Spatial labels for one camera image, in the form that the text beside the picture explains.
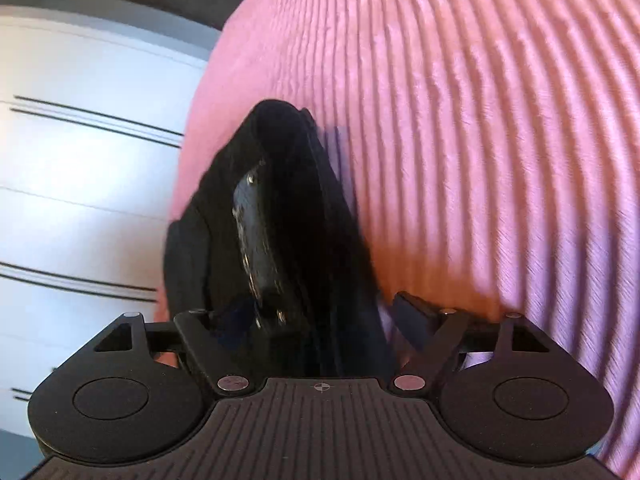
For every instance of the black pants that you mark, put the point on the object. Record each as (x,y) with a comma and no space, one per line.
(267,246)

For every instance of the white wardrobe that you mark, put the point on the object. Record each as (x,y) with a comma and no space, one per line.
(92,120)

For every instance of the pink ribbed bedspread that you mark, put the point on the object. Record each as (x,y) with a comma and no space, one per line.
(490,150)

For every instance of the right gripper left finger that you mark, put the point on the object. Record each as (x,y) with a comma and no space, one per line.
(207,357)

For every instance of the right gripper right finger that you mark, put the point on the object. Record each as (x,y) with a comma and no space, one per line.
(436,335)

